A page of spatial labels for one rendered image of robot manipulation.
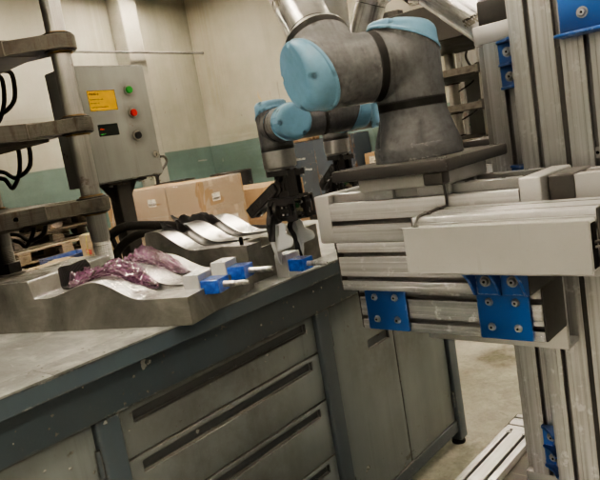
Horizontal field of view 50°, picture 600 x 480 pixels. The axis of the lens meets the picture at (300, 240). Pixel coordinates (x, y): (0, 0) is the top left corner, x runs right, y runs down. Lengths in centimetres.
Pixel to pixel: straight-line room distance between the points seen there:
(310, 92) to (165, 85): 944
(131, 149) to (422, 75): 145
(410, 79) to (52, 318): 86
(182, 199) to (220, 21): 542
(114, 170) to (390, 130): 139
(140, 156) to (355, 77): 144
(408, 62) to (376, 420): 112
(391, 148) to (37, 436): 75
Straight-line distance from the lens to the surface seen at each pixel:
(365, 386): 183
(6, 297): 149
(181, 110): 1055
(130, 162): 234
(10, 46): 215
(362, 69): 104
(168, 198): 566
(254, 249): 148
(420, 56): 109
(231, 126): 1048
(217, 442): 144
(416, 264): 95
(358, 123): 138
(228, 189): 568
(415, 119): 108
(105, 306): 132
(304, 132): 131
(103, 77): 234
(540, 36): 117
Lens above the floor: 110
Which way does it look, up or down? 8 degrees down
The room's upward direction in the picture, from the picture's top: 10 degrees counter-clockwise
